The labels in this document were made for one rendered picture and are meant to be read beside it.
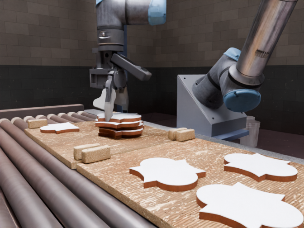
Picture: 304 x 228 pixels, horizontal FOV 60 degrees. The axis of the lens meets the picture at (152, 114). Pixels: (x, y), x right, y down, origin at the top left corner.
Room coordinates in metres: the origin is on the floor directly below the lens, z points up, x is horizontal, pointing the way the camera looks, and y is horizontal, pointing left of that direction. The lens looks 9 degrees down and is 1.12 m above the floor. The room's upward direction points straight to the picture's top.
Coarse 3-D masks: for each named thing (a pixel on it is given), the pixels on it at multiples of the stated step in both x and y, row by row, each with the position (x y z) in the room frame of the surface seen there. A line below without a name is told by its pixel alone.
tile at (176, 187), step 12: (132, 168) 0.45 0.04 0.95; (144, 168) 0.45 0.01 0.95; (156, 168) 0.45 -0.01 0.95; (168, 168) 0.45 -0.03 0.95; (180, 168) 0.45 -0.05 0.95; (192, 168) 0.45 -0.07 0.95; (144, 180) 0.40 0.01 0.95; (156, 180) 0.40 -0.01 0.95; (168, 180) 0.40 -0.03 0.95; (180, 180) 0.40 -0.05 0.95; (192, 180) 0.40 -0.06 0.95
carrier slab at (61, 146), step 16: (32, 128) 0.84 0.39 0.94; (80, 128) 0.84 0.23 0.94; (96, 128) 0.84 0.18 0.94; (144, 128) 0.84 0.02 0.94; (48, 144) 0.65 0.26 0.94; (64, 144) 0.65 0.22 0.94; (80, 144) 0.65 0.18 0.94; (112, 144) 0.65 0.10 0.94; (128, 144) 0.65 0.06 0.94; (144, 144) 0.65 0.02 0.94; (160, 144) 0.66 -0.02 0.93; (64, 160) 0.55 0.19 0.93; (80, 160) 0.53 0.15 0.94
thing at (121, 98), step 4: (124, 88) 0.79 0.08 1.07; (116, 92) 0.80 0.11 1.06; (120, 92) 0.79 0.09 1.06; (124, 92) 0.79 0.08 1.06; (116, 96) 0.81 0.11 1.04; (120, 96) 0.79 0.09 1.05; (124, 96) 0.79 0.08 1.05; (116, 100) 0.82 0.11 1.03; (120, 100) 0.81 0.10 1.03; (124, 100) 0.80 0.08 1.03; (120, 104) 0.82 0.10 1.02; (124, 104) 0.80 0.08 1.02; (124, 108) 0.81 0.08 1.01; (124, 112) 0.81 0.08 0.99
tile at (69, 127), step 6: (48, 126) 0.82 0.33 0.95; (54, 126) 0.82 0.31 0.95; (60, 126) 0.82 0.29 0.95; (66, 126) 0.82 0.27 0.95; (72, 126) 0.82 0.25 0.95; (42, 132) 0.78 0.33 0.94; (48, 132) 0.77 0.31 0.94; (54, 132) 0.78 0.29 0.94; (60, 132) 0.77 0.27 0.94; (66, 132) 0.79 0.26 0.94
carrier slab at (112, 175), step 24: (168, 144) 0.65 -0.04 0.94; (192, 144) 0.65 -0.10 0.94; (216, 144) 0.65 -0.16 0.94; (96, 168) 0.48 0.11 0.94; (120, 168) 0.48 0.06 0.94; (216, 168) 0.48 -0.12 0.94; (120, 192) 0.38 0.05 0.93; (144, 192) 0.38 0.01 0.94; (168, 192) 0.38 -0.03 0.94; (192, 192) 0.38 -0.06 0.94; (288, 192) 0.38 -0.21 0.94; (144, 216) 0.33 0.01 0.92; (168, 216) 0.31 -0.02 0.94; (192, 216) 0.31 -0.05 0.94
